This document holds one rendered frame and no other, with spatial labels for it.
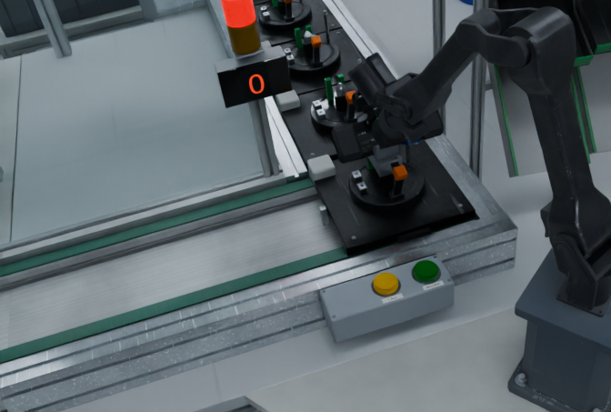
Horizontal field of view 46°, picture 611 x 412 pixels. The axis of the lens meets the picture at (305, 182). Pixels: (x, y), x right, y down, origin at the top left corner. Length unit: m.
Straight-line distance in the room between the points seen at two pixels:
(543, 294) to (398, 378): 0.29
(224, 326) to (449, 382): 0.37
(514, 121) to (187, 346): 0.69
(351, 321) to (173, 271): 0.37
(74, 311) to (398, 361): 0.58
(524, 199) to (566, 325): 0.51
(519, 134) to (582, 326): 0.44
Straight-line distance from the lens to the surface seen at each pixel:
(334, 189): 1.34
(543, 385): 1.14
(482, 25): 0.91
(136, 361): 1.22
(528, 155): 1.33
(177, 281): 1.32
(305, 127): 1.50
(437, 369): 1.20
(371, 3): 2.20
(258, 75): 1.23
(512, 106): 1.34
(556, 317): 1.02
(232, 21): 1.18
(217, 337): 1.21
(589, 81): 1.41
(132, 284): 1.35
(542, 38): 0.84
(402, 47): 1.96
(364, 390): 1.18
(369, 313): 1.15
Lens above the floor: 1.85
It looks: 40 degrees down
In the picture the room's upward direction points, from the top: 10 degrees counter-clockwise
